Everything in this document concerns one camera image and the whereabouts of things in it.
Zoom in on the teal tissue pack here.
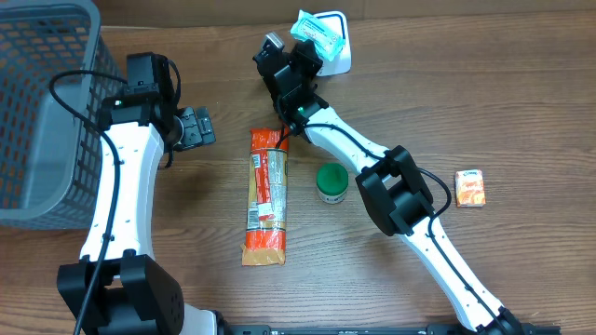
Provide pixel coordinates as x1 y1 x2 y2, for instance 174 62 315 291
290 10 342 60

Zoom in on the white barcode scanner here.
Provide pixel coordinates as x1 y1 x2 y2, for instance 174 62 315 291
315 10 352 77

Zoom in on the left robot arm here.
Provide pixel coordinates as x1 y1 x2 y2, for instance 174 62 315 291
57 52 228 335

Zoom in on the orange Kleenex tissue pack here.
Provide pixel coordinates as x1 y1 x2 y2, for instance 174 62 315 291
455 169 486 208

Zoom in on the grey plastic mesh basket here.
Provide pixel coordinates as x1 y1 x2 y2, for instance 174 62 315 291
1 0 123 230

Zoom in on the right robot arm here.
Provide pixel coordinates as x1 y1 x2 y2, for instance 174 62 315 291
253 33 523 334

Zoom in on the orange spaghetti packet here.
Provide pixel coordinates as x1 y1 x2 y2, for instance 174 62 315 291
241 128 288 266

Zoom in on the green lidded jar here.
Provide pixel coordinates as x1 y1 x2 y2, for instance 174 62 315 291
316 163 348 204

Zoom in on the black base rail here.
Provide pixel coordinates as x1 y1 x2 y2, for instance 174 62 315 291
223 323 562 335

